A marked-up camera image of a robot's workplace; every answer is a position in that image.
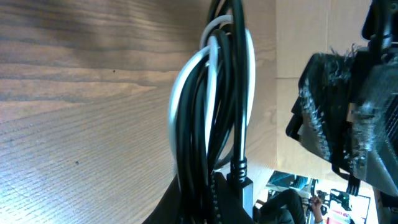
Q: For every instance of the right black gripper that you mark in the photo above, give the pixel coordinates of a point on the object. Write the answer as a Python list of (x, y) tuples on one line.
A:
[(367, 137)]

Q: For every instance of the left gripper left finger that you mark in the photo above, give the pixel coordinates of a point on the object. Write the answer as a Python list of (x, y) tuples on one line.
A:
[(170, 209)]

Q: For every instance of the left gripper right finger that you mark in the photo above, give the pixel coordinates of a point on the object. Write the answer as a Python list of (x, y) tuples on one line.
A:
[(226, 207)]

